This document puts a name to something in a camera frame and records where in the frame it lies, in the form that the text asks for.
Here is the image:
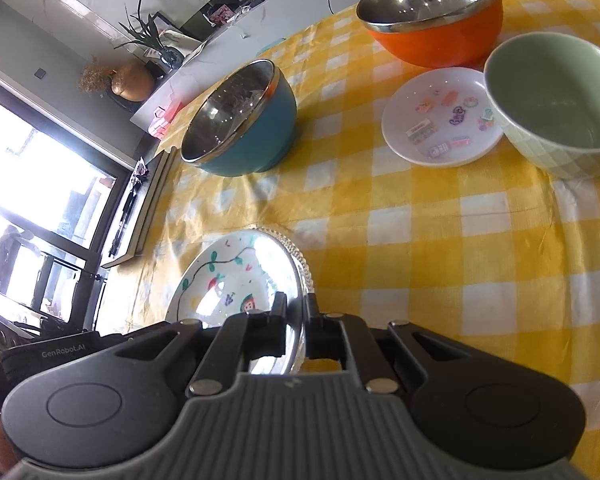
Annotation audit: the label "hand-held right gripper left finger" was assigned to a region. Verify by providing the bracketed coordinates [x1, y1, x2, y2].
[111, 291, 288, 397]

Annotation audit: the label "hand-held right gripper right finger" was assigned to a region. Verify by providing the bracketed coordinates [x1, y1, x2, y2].
[304, 294, 463, 395]

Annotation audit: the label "clear glass plate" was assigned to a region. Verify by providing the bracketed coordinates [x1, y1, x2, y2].
[245, 226, 315, 376]

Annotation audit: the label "painted white plate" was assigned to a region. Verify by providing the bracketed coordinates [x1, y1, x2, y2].
[165, 230, 306, 333]

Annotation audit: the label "small white printed plate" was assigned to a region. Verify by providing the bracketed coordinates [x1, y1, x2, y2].
[382, 66, 502, 167]

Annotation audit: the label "green ceramic bowl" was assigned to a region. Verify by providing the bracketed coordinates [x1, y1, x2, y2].
[483, 31, 600, 181]

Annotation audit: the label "yellow checked tablecloth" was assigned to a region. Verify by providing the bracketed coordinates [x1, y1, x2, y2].
[130, 0, 600, 466]

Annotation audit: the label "wooden framed board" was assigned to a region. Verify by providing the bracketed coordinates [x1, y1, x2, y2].
[100, 147, 178, 269]

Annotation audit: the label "teal steel bowl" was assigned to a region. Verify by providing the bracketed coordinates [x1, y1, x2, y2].
[180, 59, 298, 178]

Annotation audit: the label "pink box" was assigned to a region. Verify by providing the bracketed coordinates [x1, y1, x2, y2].
[149, 102, 182, 137]

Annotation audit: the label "golden vase with dried flowers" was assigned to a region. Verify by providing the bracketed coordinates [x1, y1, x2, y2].
[77, 57, 156, 103]

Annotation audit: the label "aloe plant in glass vase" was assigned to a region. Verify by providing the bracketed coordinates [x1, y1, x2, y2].
[115, 0, 183, 68]

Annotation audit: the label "orange steel bowl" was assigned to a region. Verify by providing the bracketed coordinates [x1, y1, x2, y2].
[356, 0, 504, 69]

